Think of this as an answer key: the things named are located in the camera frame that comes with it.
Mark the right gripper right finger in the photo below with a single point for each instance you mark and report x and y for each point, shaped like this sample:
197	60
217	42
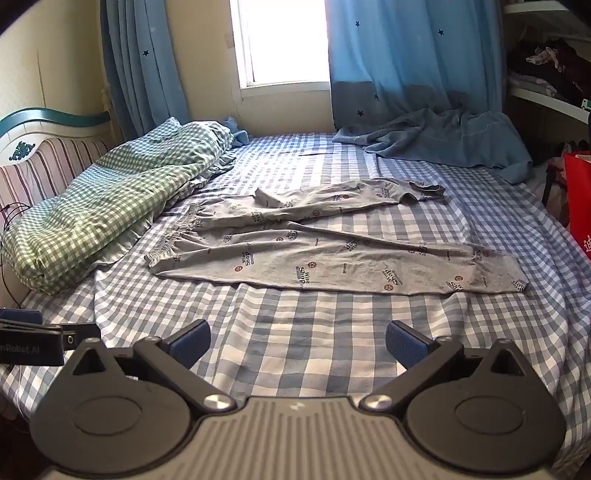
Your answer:
428	362

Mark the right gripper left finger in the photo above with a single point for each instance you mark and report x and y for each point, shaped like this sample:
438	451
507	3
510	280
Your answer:
168	361

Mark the grey printed pants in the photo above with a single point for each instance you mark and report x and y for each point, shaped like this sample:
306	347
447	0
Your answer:
273	241

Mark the blue checkered bed sheet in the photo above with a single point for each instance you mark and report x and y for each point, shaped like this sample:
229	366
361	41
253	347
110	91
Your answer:
286	342

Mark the green checkered duvet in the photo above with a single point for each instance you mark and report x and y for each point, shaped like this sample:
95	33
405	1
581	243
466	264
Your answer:
106	209

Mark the striped headboard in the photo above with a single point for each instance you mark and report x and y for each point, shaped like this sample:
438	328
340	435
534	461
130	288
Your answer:
43	150

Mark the red bag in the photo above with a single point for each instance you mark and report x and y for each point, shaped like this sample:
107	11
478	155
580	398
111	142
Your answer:
578	180

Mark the blue curtain left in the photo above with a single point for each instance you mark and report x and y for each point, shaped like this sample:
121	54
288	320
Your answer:
140	67

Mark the blue star curtain right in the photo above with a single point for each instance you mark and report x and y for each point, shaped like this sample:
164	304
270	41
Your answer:
424	81

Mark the window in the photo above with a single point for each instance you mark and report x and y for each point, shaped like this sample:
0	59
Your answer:
280	46

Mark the white shelf with clothes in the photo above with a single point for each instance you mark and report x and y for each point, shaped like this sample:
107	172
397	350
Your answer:
548	55

